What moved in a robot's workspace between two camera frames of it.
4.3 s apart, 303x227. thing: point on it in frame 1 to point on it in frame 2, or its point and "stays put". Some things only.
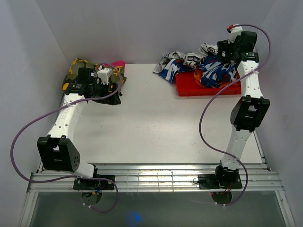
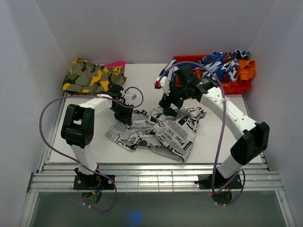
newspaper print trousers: x=191 y=59 to x=169 y=136
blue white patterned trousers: x=214 y=72 stays put
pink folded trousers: x=118 y=63 stays put
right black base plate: x=209 y=181 stays put
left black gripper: x=113 y=99 to x=126 y=117
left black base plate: x=94 y=184 stays put
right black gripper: x=224 y=46 to x=166 y=100
